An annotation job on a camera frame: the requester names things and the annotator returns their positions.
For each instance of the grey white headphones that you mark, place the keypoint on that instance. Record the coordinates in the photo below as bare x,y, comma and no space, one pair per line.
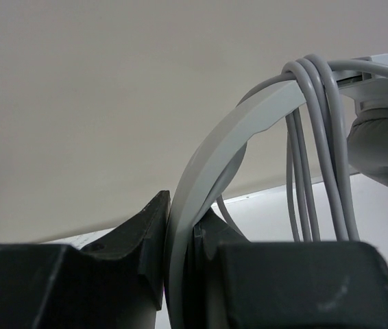
310,81

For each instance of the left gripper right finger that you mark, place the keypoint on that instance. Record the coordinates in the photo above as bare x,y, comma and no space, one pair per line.
237,283

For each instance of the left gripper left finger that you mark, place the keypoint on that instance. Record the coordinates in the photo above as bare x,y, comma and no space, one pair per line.
115,281

